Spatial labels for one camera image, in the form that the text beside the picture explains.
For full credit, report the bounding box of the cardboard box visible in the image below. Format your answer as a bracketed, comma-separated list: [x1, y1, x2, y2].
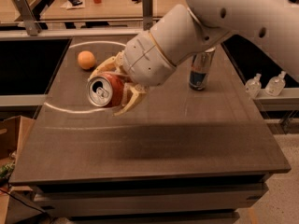
[0, 116, 35, 159]

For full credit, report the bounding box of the left metal bracket post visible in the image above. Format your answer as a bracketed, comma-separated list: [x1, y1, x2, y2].
[13, 0, 41, 36]

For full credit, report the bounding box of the middle metal bracket post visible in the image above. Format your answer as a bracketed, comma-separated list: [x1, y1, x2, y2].
[142, 0, 153, 30]

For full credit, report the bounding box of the metal bracket post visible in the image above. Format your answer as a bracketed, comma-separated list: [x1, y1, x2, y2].
[13, 0, 41, 36]
[142, 0, 153, 30]

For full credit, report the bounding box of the grey drawer cabinet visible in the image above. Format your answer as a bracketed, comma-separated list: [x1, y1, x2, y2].
[35, 175, 268, 217]

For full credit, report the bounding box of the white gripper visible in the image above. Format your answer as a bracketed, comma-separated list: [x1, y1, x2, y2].
[89, 31, 176, 116]

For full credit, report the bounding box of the black cable on floor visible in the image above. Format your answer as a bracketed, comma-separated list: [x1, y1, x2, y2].
[0, 189, 48, 215]

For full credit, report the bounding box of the orange fruit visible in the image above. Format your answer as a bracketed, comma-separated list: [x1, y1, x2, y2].
[78, 50, 95, 70]

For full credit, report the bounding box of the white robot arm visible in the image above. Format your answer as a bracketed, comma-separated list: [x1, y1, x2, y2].
[87, 0, 299, 115]

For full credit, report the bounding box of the clear sanitizer bottle right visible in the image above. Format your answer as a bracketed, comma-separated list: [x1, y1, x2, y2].
[265, 71, 286, 96]

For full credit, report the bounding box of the clear sanitizer bottle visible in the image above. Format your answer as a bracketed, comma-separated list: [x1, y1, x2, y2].
[245, 73, 262, 99]
[265, 71, 286, 96]

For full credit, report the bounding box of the wooden background desk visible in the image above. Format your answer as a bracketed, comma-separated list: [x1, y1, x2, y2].
[41, 0, 187, 21]

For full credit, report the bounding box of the red coke can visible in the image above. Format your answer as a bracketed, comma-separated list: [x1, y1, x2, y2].
[87, 73, 124, 108]

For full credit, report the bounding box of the blue silver energy drink can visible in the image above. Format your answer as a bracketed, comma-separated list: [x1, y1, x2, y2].
[189, 47, 216, 91]

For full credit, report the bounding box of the clear sanitizer bottle left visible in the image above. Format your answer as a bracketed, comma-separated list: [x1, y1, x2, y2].
[245, 73, 262, 99]

